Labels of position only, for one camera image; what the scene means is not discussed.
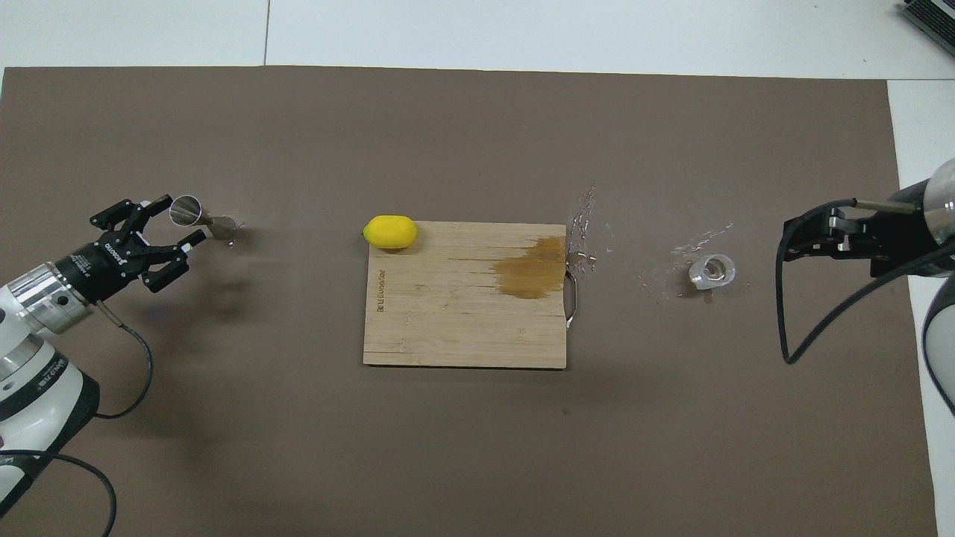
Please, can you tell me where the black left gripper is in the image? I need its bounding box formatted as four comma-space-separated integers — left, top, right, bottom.
54, 195, 208, 305

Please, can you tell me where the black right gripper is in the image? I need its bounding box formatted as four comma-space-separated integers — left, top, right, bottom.
783, 182, 935, 278

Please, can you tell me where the steel double jigger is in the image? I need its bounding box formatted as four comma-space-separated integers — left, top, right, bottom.
169, 195, 243, 244

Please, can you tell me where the clear faceted glass cup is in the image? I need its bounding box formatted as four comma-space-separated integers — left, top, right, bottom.
687, 254, 737, 291

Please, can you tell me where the grey ribbed device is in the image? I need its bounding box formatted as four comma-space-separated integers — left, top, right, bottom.
898, 0, 955, 48

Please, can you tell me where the yellow lemon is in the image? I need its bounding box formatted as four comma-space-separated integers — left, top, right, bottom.
363, 215, 419, 251

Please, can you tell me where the bamboo cutting board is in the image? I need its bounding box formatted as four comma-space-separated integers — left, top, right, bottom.
363, 222, 580, 370

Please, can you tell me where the brown table mat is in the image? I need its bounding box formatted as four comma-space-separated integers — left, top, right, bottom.
0, 66, 939, 537

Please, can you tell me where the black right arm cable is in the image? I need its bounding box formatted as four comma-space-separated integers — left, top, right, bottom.
775, 198, 955, 365

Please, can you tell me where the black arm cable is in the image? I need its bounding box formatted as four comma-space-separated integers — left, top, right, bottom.
775, 198, 955, 365
0, 298, 156, 537

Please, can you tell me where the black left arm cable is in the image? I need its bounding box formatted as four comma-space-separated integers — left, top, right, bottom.
0, 298, 156, 537

